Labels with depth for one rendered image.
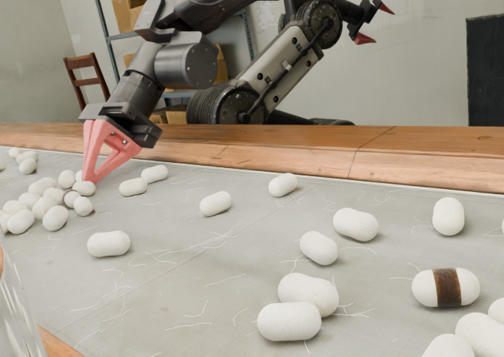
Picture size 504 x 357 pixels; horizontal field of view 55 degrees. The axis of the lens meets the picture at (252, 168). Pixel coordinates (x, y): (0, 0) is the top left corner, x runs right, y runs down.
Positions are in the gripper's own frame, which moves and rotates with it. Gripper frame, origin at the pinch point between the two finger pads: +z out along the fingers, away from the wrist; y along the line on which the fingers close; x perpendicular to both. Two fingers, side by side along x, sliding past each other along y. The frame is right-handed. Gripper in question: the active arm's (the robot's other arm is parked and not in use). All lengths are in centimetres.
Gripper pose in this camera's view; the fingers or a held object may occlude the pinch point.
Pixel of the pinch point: (89, 178)
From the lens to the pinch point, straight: 63.6
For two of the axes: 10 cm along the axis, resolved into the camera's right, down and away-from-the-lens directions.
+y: 7.3, 0.7, -6.8
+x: 5.7, 5.0, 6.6
